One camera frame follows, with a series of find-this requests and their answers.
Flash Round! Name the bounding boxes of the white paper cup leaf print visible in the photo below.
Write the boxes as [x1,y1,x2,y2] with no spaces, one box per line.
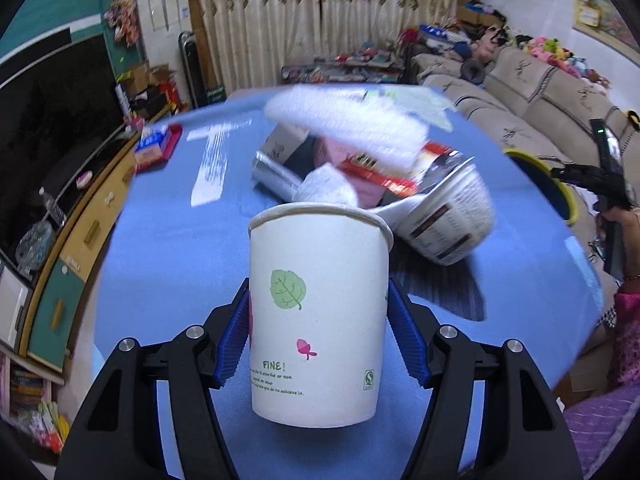
[248,203,394,429]

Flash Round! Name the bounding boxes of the white foam packing sheet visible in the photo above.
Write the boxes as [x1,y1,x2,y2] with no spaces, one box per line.
[264,84,428,169]

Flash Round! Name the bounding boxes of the blue tissue pack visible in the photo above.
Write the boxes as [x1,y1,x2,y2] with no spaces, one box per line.
[134,127,169,167]

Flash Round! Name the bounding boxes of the beige sofa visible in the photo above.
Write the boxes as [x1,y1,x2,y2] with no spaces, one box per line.
[409,45,640,351]

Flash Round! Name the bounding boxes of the beige patterned curtains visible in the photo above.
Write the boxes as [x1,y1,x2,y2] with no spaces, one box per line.
[198,0,456,91]

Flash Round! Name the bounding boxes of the clear plastic water bottle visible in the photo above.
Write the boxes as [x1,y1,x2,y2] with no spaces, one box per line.
[39,188,66,228]

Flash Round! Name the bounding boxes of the pile of plush toys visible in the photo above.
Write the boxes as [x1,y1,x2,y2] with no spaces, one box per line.
[398,12,611,94]

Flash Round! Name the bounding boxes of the glass ashtray bowl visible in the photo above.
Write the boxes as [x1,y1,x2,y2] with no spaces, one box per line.
[15,220,54,274]

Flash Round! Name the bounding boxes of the person's right hand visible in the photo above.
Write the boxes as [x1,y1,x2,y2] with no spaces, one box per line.
[597,207,640,294]

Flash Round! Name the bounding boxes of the black curved television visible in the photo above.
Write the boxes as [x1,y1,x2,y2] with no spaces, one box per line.
[1,36,122,260]

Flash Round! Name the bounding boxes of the crumpled white tissue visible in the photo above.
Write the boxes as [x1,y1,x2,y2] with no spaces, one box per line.
[292,161,426,226]

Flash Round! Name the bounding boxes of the yellow rimmed black trash bin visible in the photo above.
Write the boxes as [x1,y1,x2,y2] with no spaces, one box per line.
[503,148,579,226]

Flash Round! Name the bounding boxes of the white standing air conditioner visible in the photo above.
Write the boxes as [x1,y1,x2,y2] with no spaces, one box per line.
[137,0,192,100]

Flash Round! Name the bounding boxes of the red snack wrapper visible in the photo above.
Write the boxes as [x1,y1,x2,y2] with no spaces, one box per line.
[342,141,464,198]

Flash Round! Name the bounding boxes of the blue tablecloth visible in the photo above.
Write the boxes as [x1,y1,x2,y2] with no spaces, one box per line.
[94,93,604,479]

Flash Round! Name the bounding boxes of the framed flower painting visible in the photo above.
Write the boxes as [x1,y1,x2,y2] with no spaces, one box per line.
[573,0,639,65]

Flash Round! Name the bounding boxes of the red tray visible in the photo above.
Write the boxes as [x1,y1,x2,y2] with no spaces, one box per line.
[136,124,182,174]

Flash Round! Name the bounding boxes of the silver grey box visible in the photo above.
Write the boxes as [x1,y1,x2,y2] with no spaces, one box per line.
[252,122,316,203]

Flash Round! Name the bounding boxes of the yellow green TV cabinet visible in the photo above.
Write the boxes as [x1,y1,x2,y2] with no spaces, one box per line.
[3,132,140,384]

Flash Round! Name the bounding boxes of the low cluttered toy shelf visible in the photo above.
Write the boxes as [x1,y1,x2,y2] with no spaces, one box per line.
[280,51,405,84]

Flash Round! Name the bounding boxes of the black tower fan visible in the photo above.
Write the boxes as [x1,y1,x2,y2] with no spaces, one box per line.
[178,30,208,108]

